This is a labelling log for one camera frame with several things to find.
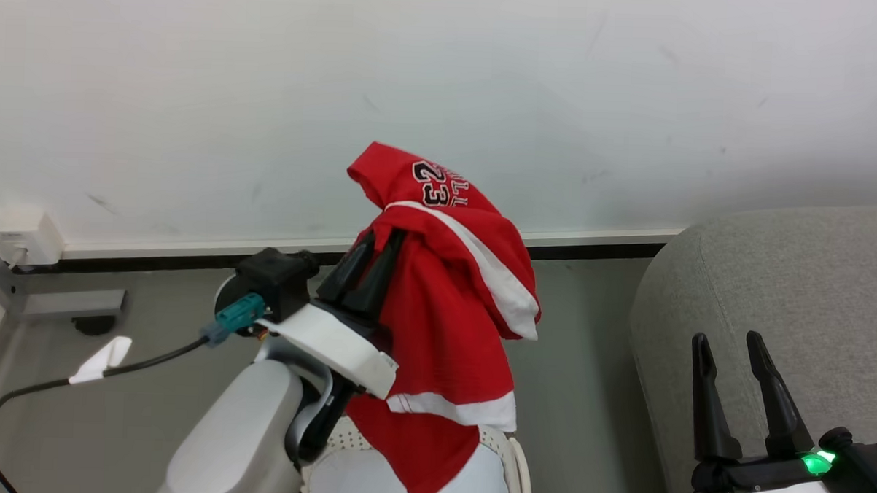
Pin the white wall power outlet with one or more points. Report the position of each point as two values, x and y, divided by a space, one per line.
24 236

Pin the black white baseboard strip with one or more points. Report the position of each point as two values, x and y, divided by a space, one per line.
263 251

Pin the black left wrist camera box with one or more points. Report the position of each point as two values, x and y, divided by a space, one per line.
275 279

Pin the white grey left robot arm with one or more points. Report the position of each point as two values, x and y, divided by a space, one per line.
238 436

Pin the red white basketball jersey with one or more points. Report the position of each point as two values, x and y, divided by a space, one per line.
444 305

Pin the grey metal frame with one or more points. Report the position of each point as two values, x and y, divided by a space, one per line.
50 302

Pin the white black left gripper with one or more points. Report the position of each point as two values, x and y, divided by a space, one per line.
336 345

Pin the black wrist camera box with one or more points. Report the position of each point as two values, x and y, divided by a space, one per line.
865 466
275 279

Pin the grey fabric sofa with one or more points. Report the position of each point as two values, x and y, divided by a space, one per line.
787 288

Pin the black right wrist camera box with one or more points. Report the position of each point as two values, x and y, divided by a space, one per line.
865 466

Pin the white perforated laundry basket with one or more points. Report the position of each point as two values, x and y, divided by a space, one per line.
361 477

